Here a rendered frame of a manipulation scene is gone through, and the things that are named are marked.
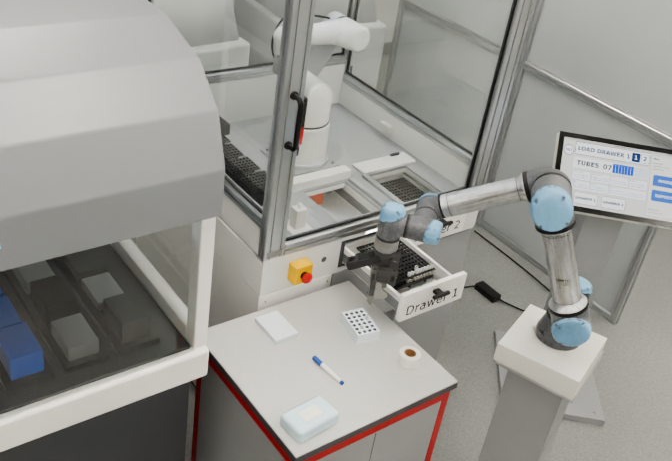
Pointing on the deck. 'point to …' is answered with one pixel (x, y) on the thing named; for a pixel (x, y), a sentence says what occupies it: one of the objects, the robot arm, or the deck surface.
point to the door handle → (296, 123)
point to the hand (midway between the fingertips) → (368, 297)
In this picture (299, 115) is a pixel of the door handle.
